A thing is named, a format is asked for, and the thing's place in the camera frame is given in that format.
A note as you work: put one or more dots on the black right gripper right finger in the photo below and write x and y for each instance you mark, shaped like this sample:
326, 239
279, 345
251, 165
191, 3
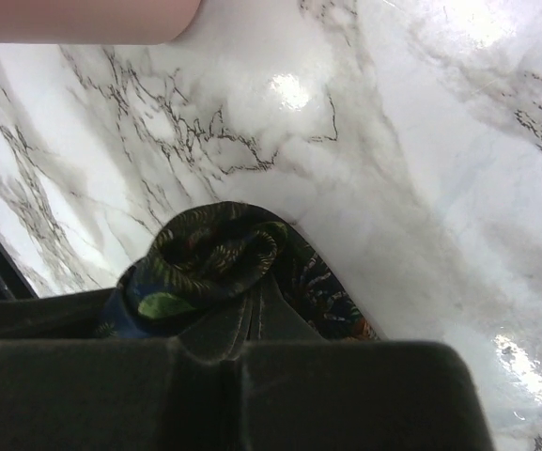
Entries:
297, 391

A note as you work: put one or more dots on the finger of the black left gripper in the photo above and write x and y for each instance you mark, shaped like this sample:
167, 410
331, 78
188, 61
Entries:
69, 316

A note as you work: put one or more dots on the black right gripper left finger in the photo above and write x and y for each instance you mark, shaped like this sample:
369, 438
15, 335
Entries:
120, 393

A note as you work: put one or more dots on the dark green nature-print tie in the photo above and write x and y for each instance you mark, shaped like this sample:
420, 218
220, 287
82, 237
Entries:
213, 255

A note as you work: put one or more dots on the pink divided organizer box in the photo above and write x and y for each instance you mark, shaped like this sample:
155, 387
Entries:
94, 21

